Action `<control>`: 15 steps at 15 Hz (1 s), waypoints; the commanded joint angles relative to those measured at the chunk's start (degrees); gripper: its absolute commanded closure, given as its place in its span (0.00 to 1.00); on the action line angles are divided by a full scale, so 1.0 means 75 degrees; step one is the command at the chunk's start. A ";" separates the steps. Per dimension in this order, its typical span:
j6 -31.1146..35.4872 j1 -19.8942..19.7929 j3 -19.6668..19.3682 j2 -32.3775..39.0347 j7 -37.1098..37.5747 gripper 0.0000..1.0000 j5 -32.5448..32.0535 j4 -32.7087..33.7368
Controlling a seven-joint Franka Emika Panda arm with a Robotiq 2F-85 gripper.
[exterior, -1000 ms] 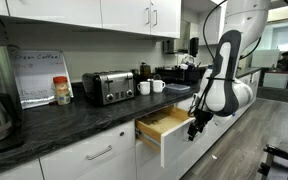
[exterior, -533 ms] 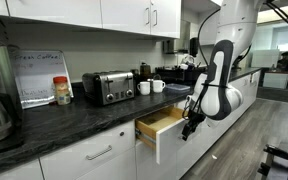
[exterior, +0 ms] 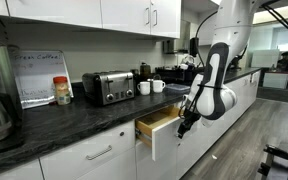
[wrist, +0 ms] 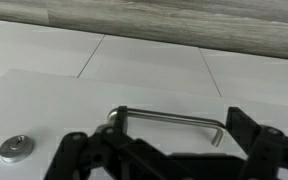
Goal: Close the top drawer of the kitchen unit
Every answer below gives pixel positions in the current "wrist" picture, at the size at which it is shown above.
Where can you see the white base cabinet door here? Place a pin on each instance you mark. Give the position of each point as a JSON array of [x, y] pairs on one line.
[[34, 46], [150, 63], [267, 76]]

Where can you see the round steel drawer lock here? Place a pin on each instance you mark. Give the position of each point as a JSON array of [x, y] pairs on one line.
[[16, 148]]

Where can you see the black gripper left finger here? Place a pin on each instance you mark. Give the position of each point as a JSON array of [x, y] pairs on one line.
[[110, 156]]

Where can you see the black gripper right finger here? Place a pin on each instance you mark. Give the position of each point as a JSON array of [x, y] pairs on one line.
[[270, 153]]

